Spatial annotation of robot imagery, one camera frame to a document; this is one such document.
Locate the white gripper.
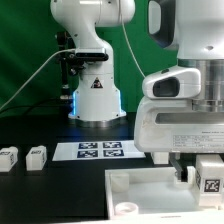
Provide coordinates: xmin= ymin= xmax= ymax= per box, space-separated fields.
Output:
xmin=134 ymin=97 xmax=224 ymax=181

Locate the white square tabletop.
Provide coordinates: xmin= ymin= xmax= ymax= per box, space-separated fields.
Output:
xmin=105 ymin=167 xmax=224 ymax=224

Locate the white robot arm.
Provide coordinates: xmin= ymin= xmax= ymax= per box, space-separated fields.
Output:
xmin=50 ymin=0 xmax=224 ymax=163

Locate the paper sheet with tags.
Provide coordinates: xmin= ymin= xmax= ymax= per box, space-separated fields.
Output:
xmin=53 ymin=140 xmax=145 ymax=161

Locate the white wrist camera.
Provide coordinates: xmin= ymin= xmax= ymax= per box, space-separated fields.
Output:
xmin=142 ymin=66 xmax=201 ymax=99

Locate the black camera on stand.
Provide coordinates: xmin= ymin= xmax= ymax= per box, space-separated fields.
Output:
xmin=55 ymin=31 xmax=110 ymax=118

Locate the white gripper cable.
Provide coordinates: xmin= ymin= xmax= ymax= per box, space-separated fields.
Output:
xmin=119 ymin=16 xmax=148 ymax=80

